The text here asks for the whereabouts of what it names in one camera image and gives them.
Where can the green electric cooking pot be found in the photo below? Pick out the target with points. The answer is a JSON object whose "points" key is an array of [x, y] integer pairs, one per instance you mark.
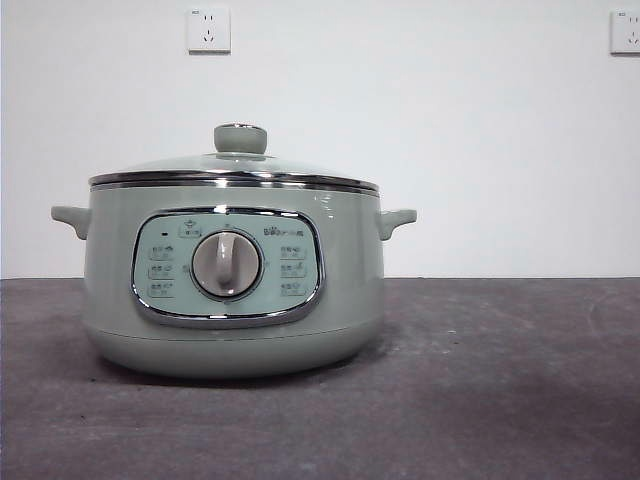
{"points": [[115, 260]]}

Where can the white wall socket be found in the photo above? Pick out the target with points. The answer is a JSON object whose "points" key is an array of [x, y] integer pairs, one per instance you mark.
{"points": [[626, 32], [209, 30]]}

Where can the glass lid with green knob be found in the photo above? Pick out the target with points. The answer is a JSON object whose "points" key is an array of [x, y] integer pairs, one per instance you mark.
{"points": [[239, 137]]}

